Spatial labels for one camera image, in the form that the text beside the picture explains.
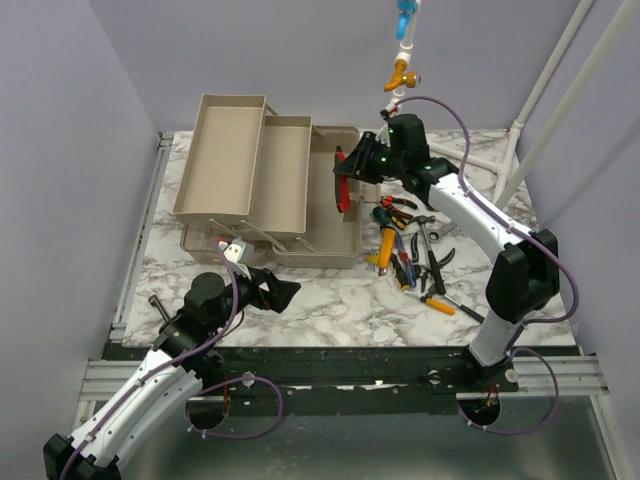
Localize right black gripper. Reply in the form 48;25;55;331
336;132;407;186

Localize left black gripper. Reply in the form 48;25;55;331
209;262;301;332

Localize red folding knife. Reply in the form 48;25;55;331
334;146;351;213

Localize beige plastic tool box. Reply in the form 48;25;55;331
173;94;380;269

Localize yellow utility knife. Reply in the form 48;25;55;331
377;226;396;276

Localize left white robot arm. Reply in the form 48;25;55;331
43;268;301;479

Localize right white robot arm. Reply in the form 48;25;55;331
334;114;560;392

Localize orange black pliers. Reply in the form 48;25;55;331
380;195;418;219

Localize orange brass tap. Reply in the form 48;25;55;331
384;59;421;92

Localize silver combination wrench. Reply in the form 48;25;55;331
428;222;457;242

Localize yellow hex key set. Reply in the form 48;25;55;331
365;252;379;271

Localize black pruning shears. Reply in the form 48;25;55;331
410;233;456;294

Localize black yellow screwdriver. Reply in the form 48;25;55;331
391;253;410;291

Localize blue pipe valve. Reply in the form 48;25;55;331
396;0;421;40

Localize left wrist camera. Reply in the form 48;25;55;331
223;239;254;276

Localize green handled screwdriver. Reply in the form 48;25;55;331
372;206;407;231

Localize black T-handle bolt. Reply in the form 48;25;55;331
148;295;171;323

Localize white PVC pipe frame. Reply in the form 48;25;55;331
411;1;639;191

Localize blue handled screwdriver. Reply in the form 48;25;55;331
395;233;416;289

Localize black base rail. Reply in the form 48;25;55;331
102;342;584;416

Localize aluminium extrusion rail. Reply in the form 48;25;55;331
79;360;141;401

